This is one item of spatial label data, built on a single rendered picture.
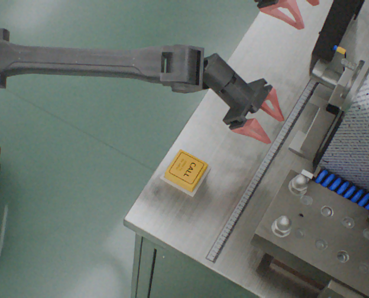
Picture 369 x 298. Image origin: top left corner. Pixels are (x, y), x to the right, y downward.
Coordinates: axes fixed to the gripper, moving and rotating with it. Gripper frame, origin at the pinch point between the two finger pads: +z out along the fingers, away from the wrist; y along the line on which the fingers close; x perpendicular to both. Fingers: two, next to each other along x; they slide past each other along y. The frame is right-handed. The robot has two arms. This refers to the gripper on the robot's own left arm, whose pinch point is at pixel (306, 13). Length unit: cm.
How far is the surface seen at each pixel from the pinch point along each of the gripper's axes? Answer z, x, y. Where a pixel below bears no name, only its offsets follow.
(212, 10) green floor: 47, -134, -92
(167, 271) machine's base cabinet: 36, -50, 32
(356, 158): 29.5, -4.9, 6.9
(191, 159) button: 19.4, -39.0, 14.0
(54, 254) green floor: 51, -133, 21
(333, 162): 30.4, -10.9, 6.8
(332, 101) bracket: 21.0, -8.6, -0.3
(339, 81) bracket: 16.8, -4.3, -0.7
